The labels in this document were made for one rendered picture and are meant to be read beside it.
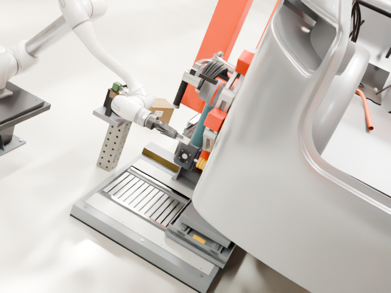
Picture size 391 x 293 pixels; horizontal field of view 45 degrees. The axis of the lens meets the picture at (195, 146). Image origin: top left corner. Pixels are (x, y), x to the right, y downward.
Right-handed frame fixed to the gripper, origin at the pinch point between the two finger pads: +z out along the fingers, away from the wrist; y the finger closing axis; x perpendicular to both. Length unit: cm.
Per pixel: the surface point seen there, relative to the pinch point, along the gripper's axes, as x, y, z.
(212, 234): -29, -31, 34
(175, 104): 11.4, 7.8, -11.1
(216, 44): 69, -22, -18
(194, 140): 12.2, -29.1, -0.3
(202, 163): -2.6, -12.2, 12.7
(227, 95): 19.2, 27.4, 12.1
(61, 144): -20, -70, -81
